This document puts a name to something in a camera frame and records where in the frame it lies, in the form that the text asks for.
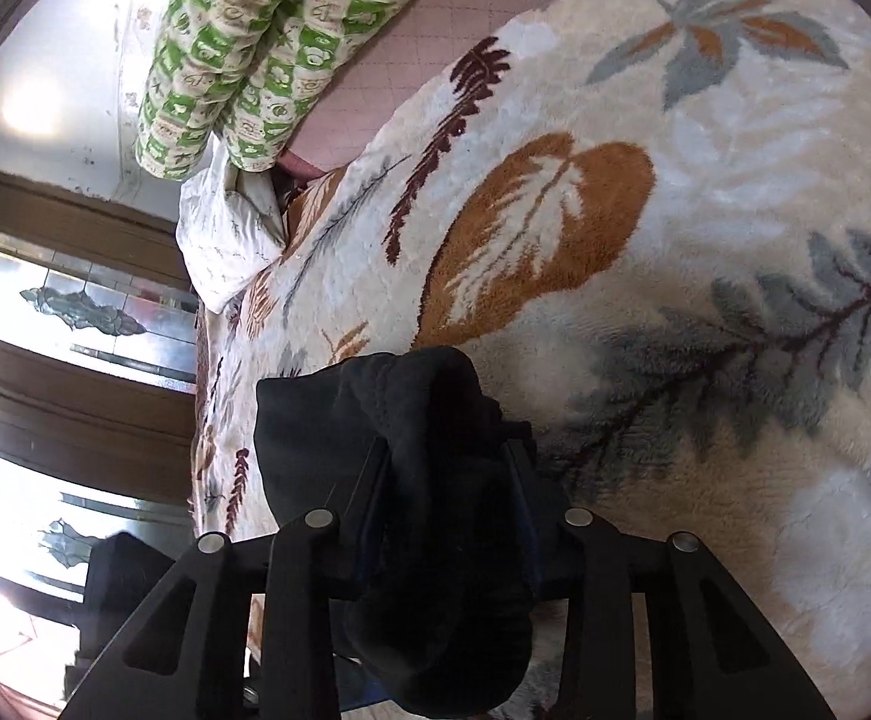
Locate wooden door with glass panes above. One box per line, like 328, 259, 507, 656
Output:
0, 161, 200, 706

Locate white pillow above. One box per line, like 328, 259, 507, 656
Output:
175, 142, 290, 312

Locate pink bed sheet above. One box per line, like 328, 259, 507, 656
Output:
278, 0, 797, 185

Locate green patterned folded quilt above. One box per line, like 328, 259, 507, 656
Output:
134, 0, 474, 182

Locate black object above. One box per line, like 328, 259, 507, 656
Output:
64, 531, 182, 698

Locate leaf-printed fleece blanket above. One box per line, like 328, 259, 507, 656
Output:
188, 0, 871, 720

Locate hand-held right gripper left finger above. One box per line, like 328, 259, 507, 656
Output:
61, 431, 392, 720

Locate black pants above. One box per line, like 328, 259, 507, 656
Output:
254, 346, 549, 717

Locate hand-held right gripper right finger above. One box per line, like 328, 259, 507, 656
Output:
499, 439, 837, 720

